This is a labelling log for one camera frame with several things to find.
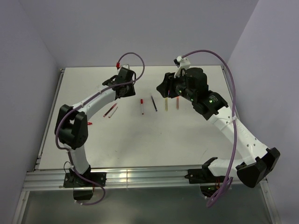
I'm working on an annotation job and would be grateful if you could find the aluminium rail frame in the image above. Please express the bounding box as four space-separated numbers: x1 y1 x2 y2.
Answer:
11 66 281 224

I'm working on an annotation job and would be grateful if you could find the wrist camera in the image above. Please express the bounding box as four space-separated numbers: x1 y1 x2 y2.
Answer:
173 56 191 78
116 62 130 70

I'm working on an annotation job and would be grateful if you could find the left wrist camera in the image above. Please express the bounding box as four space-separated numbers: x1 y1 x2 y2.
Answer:
116 62 130 70

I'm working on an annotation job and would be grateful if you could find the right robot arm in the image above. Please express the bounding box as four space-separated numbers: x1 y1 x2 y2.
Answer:
157 68 280 188

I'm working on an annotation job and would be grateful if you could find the pink pen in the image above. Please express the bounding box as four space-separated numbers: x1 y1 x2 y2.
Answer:
103 103 117 117

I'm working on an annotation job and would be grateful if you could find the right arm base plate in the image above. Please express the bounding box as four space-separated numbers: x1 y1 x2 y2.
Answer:
184 168 225 184

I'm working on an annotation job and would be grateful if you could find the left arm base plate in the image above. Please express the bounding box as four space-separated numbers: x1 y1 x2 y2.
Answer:
63 172 107 188

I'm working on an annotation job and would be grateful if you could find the purple pen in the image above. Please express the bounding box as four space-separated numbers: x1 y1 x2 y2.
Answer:
150 95 158 112

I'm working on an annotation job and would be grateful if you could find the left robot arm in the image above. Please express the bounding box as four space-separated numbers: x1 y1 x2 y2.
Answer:
54 65 136 187

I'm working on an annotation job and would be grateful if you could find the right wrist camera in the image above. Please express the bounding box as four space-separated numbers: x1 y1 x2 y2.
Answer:
173 56 191 78

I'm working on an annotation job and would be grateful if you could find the yellow highlighter pen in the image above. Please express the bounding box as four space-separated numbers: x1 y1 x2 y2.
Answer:
165 98 168 112

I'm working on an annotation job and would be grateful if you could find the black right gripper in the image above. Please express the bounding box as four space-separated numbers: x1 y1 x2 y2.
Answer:
156 70 196 102

